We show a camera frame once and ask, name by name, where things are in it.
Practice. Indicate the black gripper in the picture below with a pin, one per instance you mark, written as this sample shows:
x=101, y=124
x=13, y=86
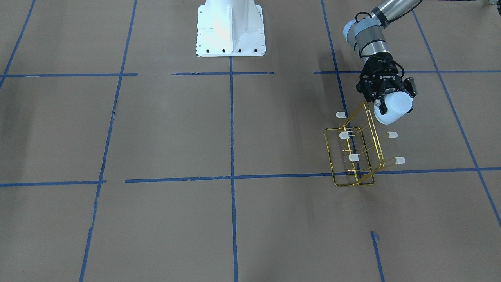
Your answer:
x=379, y=73

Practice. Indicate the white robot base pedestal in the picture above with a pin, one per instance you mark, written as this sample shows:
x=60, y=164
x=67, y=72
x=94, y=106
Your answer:
x=228, y=28

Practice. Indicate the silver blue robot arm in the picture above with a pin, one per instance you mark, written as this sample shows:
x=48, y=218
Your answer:
x=365, y=32

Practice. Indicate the light blue plastic cup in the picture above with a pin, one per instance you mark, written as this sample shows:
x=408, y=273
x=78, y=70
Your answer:
x=392, y=107

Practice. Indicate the gold wire cup holder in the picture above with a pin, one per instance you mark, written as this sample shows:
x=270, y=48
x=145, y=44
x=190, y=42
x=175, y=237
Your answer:
x=355, y=149

